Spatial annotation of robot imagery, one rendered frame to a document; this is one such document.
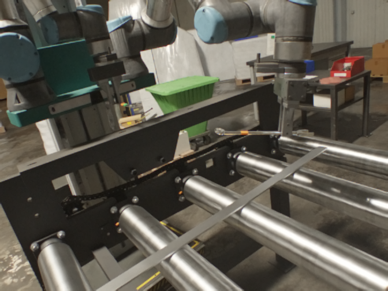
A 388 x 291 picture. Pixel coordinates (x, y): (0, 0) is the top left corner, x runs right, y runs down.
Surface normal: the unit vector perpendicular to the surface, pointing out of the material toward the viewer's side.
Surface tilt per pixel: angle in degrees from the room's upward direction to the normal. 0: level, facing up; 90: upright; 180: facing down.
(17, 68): 95
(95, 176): 90
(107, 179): 90
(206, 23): 94
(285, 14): 81
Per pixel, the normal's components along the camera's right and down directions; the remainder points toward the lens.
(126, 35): 0.46, 0.25
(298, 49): -0.02, 0.33
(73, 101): 0.66, 0.17
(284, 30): -0.72, 0.24
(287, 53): -0.53, 0.29
